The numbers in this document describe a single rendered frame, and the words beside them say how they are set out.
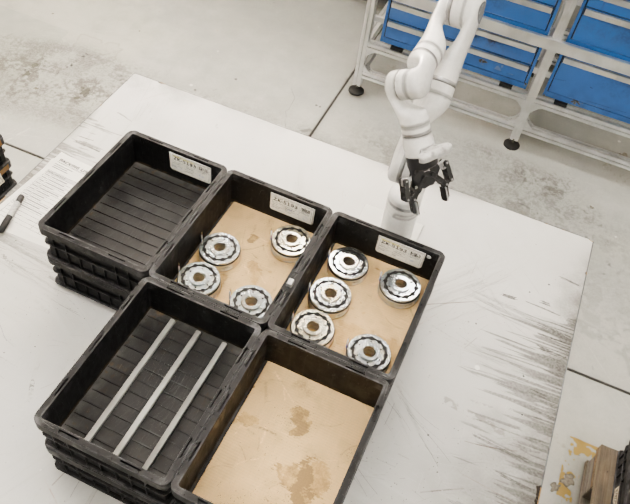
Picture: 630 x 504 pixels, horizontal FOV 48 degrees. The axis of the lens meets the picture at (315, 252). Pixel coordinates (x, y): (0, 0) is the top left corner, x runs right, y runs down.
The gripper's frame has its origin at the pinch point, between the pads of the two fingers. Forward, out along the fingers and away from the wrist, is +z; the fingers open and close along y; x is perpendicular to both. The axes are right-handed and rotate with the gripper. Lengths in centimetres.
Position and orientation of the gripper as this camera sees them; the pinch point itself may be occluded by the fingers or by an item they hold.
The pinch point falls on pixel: (430, 205)
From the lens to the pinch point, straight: 178.1
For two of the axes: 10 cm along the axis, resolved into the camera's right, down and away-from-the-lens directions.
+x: 4.8, 2.8, -8.3
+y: -8.4, 4.1, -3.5
